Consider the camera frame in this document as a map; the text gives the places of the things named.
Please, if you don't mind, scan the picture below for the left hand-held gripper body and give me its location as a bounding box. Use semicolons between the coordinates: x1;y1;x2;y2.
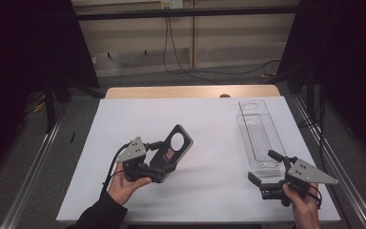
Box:
116;135;170;184

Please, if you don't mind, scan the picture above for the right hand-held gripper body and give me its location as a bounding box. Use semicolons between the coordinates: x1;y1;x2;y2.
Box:
258;155;339;208

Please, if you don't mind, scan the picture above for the dark card with round hole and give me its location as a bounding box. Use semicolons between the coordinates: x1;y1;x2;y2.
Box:
148;123;194;176

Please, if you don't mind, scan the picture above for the clear plastic case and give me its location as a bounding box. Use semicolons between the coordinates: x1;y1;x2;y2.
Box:
235;99;289;179

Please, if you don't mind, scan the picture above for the person's left hand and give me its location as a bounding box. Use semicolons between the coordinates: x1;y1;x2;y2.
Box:
107;161;153;206

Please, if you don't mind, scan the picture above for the person's right hand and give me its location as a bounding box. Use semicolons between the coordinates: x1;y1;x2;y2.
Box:
281;182;323;229

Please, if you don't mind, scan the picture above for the white board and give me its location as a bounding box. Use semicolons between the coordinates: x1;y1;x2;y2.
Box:
55;95;342;223

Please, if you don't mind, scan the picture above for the wooden table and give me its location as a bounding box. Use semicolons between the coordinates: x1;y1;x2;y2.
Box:
104;84;281;99

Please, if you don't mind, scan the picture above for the black metal stand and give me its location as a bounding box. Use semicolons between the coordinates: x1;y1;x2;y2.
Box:
42;75;74;135

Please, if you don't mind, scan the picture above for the dark curtain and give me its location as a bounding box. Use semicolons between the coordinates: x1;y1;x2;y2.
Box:
0;0;101;184
276;0;366;168

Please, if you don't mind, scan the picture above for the black horizontal bar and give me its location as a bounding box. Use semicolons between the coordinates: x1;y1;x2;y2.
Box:
75;5;300;22

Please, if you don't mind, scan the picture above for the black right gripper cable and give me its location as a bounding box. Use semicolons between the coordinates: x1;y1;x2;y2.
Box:
304;183;324;205

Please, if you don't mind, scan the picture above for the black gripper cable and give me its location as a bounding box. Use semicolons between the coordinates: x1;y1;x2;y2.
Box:
304;183;324;205
100;142;132;197

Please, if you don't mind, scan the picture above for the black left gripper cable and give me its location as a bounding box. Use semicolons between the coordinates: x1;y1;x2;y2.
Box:
100;142;132;197

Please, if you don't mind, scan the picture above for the aluminium rail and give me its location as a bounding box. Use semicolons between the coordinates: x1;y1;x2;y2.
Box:
0;106;69;229
291;94;366;229

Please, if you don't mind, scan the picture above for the black floor cable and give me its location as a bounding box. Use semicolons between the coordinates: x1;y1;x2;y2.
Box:
162;17;281;76
168;17;220;86

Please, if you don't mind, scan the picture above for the yellow cable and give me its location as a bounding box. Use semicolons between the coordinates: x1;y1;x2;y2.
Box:
28;92;47;114

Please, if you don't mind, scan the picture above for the white wall socket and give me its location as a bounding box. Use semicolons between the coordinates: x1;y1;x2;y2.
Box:
160;0;185;10

